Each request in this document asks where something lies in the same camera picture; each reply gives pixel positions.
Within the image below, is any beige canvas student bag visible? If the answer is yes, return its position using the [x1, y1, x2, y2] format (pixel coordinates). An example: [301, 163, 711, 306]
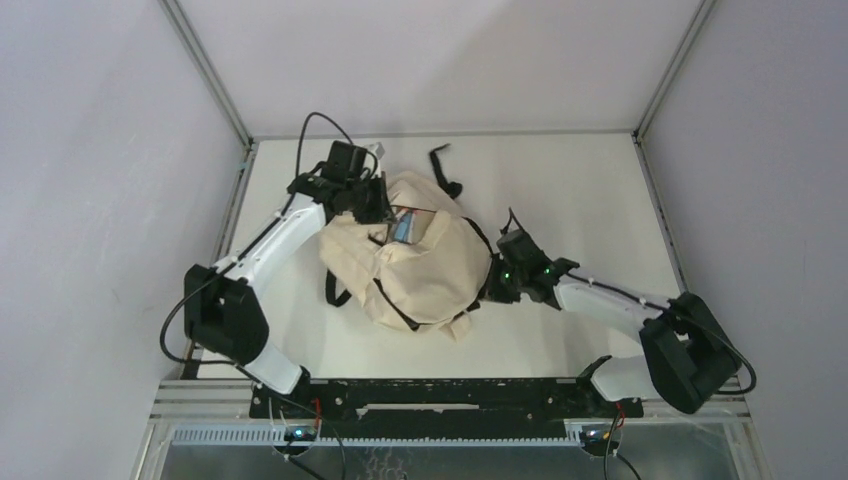
[317, 148, 495, 341]

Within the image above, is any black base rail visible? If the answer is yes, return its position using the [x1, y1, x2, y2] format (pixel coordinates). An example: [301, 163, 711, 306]
[249, 377, 644, 441]

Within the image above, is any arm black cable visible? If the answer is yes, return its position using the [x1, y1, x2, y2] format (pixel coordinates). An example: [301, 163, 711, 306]
[158, 111, 359, 366]
[500, 207, 758, 465]

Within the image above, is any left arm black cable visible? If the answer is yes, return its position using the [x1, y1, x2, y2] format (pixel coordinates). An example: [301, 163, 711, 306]
[158, 111, 359, 366]

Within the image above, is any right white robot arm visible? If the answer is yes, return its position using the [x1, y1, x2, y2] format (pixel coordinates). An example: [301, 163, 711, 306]
[487, 228, 751, 416]

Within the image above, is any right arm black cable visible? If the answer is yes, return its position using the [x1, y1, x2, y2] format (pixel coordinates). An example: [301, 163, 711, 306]
[500, 207, 758, 465]

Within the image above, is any light blue eraser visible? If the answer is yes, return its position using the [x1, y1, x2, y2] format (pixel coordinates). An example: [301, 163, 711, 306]
[392, 211, 415, 244]

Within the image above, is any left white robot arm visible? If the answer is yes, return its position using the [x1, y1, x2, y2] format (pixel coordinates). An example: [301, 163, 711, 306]
[182, 141, 391, 417]

